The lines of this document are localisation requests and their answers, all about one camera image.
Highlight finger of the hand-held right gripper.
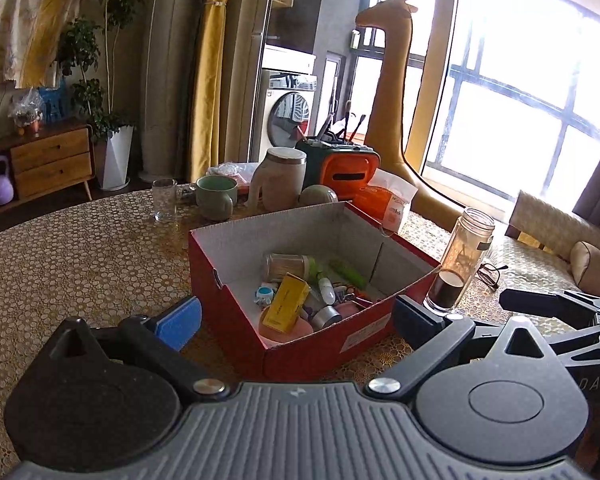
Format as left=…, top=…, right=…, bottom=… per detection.
left=546, top=322, right=600, bottom=364
left=499, top=288, right=599, bottom=319

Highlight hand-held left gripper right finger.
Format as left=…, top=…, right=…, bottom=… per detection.
left=365, top=294, right=562, bottom=403

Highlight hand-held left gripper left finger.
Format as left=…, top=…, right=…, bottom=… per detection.
left=42, top=296, right=231, bottom=402

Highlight red cardboard box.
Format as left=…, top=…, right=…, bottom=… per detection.
left=187, top=200, right=442, bottom=384

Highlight pink binder clip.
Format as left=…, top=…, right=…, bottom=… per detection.
left=330, top=282, right=376, bottom=319

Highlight green plastic tube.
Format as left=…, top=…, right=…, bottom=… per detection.
left=328, top=258, right=369, bottom=289

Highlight clear bottle with silver cap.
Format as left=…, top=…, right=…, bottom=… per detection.
left=305, top=302, right=344, bottom=332

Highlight small white tube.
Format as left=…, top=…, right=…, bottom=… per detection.
left=316, top=271, right=337, bottom=306

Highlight yellow cardboard box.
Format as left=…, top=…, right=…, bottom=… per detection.
left=261, top=272, right=312, bottom=334

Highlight pink heart-shaped dish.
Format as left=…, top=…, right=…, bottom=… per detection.
left=258, top=317, right=315, bottom=345

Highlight toothpick jar with green lid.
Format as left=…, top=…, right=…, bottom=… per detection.
left=265, top=253, right=317, bottom=284

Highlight black eyeglasses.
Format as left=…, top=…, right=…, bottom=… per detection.
left=475, top=262, right=509, bottom=291

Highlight beige cushion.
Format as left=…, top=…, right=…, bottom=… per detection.
left=570, top=241, right=600, bottom=291

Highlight tall glass jar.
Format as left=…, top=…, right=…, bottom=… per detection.
left=424, top=206, right=496, bottom=317

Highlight beige upholstered chair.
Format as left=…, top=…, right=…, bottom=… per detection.
left=505, top=190, right=600, bottom=301

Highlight patterned lace tablecloth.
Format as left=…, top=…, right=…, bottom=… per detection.
left=0, top=187, right=600, bottom=480

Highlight clear drinking glass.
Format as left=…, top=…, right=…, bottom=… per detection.
left=151, top=178, right=179, bottom=222

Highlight orange tissue packet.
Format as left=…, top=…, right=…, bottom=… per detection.
left=352, top=169, right=420, bottom=234

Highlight pale green mug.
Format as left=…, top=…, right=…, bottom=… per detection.
left=195, top=175, right=240, bottom=222

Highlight clear plastic food container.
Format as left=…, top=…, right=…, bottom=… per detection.
left=207, top=161, right=261, bottom=191

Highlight orange and green storage case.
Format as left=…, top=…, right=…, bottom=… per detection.
left=295, top=139, right=382, bottom=200

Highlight white lidded jug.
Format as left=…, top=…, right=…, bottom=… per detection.
left=247, top=147, right=308, bottom=210

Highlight potted tree in white planter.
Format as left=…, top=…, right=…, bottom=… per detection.
left=55, top=0, right=144, bottom=191

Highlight wooden sideboard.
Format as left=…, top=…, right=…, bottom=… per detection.
left=0, top=122, right=97, bottom=231

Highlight large glass window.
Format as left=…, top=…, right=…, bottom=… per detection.
left=420, top=0, right=600, bottom=201

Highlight tan giraffe figure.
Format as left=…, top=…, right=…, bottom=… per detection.
left=355, top=0, right=469, bottom=234

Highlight white washing machine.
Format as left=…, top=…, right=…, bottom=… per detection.
left=250, top=45, right=319, bottom=161

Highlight beige standing air conditioner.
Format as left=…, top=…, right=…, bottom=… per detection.
left=139, top=0, right=201, bottom=181

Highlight yellow curtain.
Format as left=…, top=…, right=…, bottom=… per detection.
left=186, top=0, right=241, bottom=181

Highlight clear plastic bag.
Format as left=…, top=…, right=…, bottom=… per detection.
left=9, top=87, right=46, bottom=134

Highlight floral cloth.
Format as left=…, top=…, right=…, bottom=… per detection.
left=0, top=0, right=99, bottom=91

